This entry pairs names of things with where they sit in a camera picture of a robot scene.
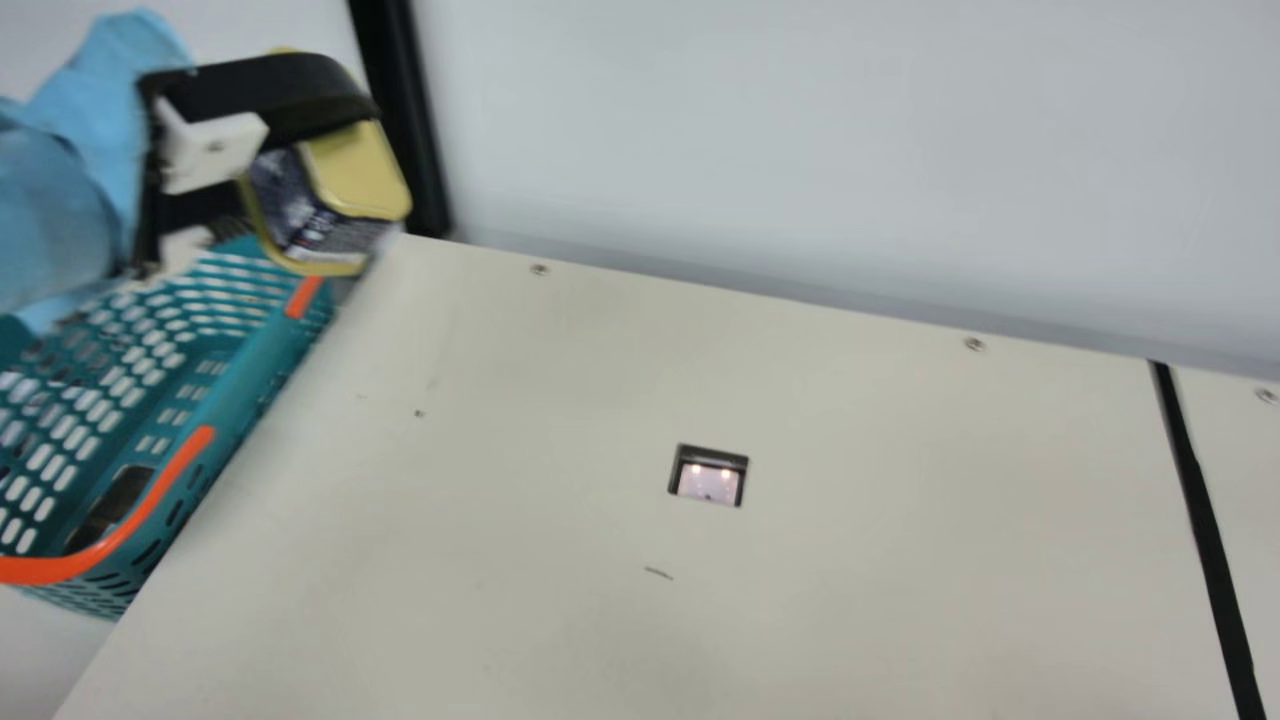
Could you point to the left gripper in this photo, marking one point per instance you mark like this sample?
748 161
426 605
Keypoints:
60 180

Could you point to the small square scanner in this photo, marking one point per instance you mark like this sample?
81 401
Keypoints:
708 482

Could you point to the rectangular tin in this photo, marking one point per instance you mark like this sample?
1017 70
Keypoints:
350 175

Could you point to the black strip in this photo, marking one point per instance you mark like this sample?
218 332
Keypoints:
1205 540

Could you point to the teal shopping basket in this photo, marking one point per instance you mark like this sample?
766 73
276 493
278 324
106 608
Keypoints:
250 375

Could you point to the black post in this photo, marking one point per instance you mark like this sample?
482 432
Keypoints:
400 110

